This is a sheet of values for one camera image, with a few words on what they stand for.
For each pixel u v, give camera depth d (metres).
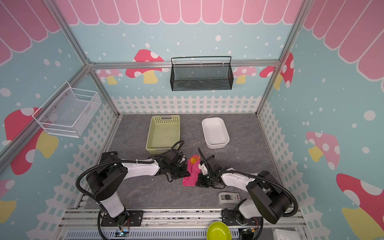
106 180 0.47
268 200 0.43
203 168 0.83
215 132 1.09
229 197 0.77
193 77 1.03
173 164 0.76
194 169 0.91
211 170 0.70
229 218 0.74
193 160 0.93
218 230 0.71
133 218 0.74
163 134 1.06
